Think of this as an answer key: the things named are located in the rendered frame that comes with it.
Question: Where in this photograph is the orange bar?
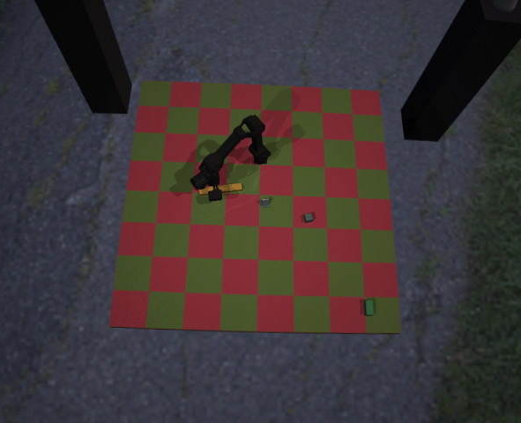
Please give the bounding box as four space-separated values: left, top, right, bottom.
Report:
199 183 242 196

